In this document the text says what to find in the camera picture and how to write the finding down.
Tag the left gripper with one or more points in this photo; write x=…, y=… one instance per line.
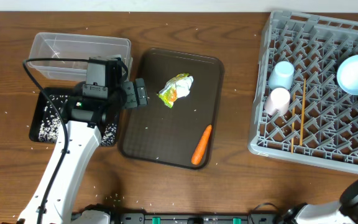
x=130, y=94

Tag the pink cup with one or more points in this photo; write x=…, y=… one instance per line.
x=277, y=102

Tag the light blue cup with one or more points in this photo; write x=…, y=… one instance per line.
x=281, y=76

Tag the wooden chopstick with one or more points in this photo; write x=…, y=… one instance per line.
x=293, y=124

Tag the wooden chopstick diagonal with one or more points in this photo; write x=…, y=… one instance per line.
x=302, y=113

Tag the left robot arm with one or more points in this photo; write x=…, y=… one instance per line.
x=77, y=125

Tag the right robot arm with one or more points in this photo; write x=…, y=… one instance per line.
x=327, y=213

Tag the grey dishwasher rack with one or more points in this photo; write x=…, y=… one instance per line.
x=315, y=46

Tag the brown serving tray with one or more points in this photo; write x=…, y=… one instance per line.
x=157, y=133

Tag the crumpled green yellow wrapper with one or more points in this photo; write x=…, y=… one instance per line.
x=177, y=87

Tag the orange carrot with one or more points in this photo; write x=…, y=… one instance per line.
x=201, y=147

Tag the pile of white rice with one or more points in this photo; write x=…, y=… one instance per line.
x=45, y=124

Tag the black plastic tray bin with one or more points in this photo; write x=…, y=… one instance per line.
x=59, y=96

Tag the clear plastic bin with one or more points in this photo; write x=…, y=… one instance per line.
x=58, y=45

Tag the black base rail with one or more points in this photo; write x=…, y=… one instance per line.
x=140, y=218

